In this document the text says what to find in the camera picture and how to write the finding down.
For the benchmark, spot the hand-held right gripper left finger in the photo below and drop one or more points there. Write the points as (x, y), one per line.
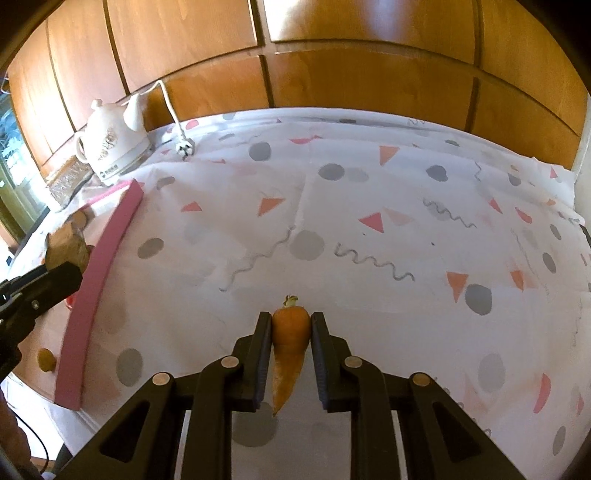
(264, 364)

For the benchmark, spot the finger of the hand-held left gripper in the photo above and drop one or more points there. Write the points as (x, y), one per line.
(57, 281)

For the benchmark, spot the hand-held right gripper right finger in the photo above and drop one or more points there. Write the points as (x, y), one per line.
(316, 369)

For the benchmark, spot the orange carrot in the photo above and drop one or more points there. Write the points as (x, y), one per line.
(291, 341)

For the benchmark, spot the person's left forearm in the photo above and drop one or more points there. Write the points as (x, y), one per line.
(9, 438)

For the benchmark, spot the pink bar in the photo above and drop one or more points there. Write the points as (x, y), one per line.
(92, 286)

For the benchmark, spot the brown kiwi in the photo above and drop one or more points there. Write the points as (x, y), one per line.
(46, 360)

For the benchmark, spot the small round brown jar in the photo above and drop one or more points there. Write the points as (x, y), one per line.
(81, 218)

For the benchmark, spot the white patterned tablecloth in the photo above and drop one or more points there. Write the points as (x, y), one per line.
(369, 300)

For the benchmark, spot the glittery silver box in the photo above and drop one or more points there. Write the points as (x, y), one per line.
(69, 184)

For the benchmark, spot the window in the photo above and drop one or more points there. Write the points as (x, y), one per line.
(14, 184)

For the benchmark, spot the white ceramic electric kettle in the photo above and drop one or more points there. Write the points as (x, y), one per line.
(115, 138)

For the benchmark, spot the wooden panelled cabinet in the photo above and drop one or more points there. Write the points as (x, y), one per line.
(369, 55)

